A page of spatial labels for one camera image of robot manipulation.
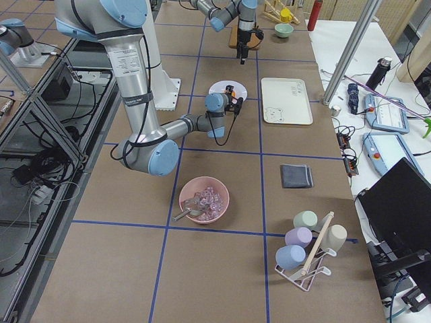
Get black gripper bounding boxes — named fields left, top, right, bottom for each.
left=225, top=92, right=243, bottom=116
left=236, top=20, right=252, bottom=65

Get white round plate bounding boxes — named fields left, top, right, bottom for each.
left=208, top=80, right=248, bottom=101

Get cream bear serving tray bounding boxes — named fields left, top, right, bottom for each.
left=261, top=77, right=313, bottom=125

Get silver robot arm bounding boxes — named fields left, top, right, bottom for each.
left=55, top=1, right=243, bottom=176
left=189, top=0, right=263, bottom=65

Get wooden cutting board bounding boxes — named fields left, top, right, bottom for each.
left=228, top=26, right=261, bottom=50

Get green ceramic bowl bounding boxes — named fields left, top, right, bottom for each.
left=274, top=23, right=294, bottom=38

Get wooden rack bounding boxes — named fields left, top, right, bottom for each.
left=263, top=0, right=300, bottom=25

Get yellow cup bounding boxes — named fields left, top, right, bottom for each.
left=279, top=8, right=293, bottom=23

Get red bottle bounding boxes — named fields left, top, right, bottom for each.
left=307, top=0, right=323, bottom=32

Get folded grey cloth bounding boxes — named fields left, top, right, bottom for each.
left=280, top=164, right=314, bottom=188

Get clear ice cubes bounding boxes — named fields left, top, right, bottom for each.
left=195, top=188, right=224, bottom=221

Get pink bowl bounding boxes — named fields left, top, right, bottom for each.
left=178, top=176, right=230, bottom=224

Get metal scoop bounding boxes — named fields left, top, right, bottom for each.
left=173, top=198, right=203, bottom=221

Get black power strip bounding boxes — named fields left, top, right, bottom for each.
left=337, top=133, right=359, bottom=178

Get folded dark umbrella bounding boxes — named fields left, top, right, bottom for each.
left=347, top=83, right=359, bottom=114

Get green cup on rack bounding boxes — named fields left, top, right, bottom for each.
left=293, top=210, right=318, bottom=229

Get black water bottle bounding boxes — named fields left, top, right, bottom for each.
left=366, top=57, right=393, bottom=90

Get purple cup on rack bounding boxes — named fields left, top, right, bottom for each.
left=284, top=227, right=312, bottom=248

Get far teach pendant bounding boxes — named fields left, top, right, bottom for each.
left=364, top=94, right=409, bottom=134

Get teach pendant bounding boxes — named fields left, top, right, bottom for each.
left=364, top=94, right=409, bottom=134
left=362, top=132, right=424, bottom=176

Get near teach pendant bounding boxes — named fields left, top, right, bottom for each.
left=362, top=132, right=424, bottom=176

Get blue cup on rack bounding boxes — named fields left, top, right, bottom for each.
left=275, top=245, right=306, bottom=270

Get beige cup on rack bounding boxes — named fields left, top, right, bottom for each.
left=320, top=224, right=347, bottom=252

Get wooden stick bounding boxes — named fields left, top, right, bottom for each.
left=300, top=211, right=334, bottom=276

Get black laptop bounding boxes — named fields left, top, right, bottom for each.
left=359, top=158, right=430, bottom=256

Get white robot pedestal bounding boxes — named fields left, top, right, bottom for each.
left=141, top=1, right=181, bottom=111

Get aluminium frame post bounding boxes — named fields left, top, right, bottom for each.
left=322, top=0, right=383, bottom=106

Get white wire cup rack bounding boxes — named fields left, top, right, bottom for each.
left=274, top=215, right=339, bottom=292

